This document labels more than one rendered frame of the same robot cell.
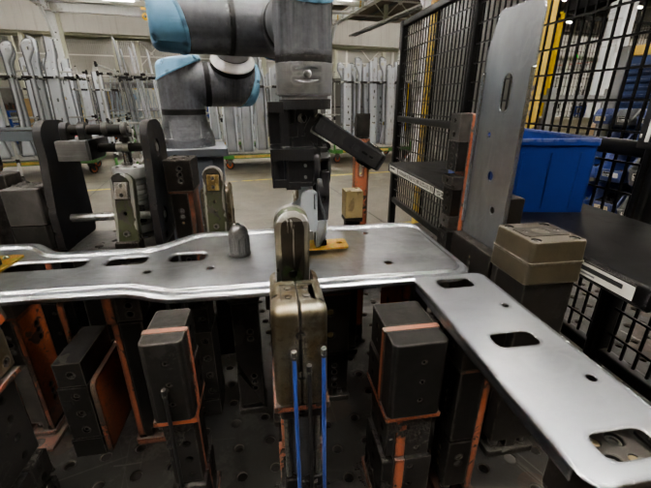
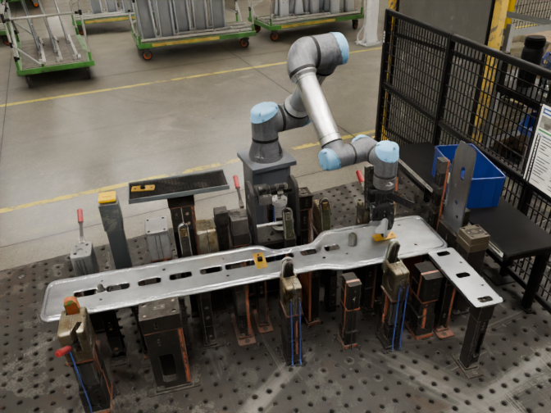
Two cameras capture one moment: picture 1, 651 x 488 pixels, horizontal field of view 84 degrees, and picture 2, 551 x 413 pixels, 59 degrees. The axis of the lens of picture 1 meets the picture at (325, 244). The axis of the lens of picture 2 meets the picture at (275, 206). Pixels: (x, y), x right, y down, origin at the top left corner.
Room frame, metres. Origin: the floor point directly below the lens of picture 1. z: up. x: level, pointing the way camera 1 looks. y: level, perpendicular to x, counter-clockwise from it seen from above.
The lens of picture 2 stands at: (-0.88, 0.51, 2.05)
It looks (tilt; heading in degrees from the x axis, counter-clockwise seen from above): 32 degrees down; 356
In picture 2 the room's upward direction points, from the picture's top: 2 degrees counter-clockwise
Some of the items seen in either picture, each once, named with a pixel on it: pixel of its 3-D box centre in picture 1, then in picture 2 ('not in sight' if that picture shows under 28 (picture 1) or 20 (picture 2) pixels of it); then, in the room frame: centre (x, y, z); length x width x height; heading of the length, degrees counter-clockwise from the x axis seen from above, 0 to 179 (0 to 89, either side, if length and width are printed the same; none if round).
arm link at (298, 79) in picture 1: (304, 82); (384, 180); (0.53, 0.03, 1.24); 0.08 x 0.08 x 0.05
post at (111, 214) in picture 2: not in sight; (120, 248); (0.72, 1.00, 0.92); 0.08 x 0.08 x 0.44; 9
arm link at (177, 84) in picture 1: (182, 82); (266, 120); (1.08, 0.39, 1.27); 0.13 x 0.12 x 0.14; 112
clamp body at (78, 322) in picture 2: not in sight; (87, 363); (0.19, 1.02, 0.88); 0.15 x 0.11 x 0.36; 9
